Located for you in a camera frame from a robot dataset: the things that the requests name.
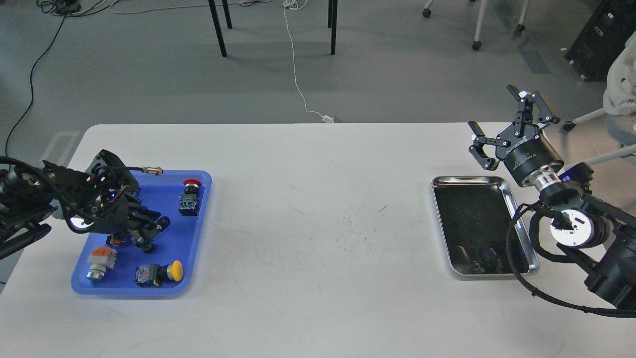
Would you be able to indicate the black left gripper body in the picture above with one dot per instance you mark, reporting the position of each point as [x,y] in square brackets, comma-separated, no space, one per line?
[122,216]

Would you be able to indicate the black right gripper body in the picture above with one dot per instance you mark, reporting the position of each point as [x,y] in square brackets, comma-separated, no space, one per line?
[527,153]

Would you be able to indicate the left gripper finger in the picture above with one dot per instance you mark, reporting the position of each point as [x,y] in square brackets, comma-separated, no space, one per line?
[141,218]
[148,236]

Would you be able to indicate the small black gear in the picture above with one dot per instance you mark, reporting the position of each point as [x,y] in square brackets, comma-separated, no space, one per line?
[147,247]

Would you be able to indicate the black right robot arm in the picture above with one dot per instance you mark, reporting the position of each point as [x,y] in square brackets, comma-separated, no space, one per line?
[569,225]

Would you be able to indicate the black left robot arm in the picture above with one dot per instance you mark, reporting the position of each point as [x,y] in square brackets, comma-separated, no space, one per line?
[102,199]

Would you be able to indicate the blue plastic tray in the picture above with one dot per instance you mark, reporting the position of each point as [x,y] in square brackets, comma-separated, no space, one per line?
[177,242]

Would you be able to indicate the metal tray with black mat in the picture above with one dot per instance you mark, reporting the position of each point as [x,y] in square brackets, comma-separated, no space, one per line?
[474,213]

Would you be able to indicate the black equipment case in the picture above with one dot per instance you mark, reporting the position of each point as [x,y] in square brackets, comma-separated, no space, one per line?
[602,39]

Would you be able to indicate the white office chair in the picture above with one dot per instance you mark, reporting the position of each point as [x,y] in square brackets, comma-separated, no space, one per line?
[619,96]

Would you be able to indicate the white chair base with casters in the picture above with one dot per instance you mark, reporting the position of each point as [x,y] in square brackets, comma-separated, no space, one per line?
[476,45]

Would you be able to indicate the yellow push button switch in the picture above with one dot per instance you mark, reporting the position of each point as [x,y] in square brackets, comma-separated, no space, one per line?
[155,274]

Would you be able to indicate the white green push button switch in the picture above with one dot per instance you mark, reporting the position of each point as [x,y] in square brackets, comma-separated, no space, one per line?
[100,260]

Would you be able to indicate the red push button switch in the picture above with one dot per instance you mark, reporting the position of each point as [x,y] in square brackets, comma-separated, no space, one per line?
[189,201]

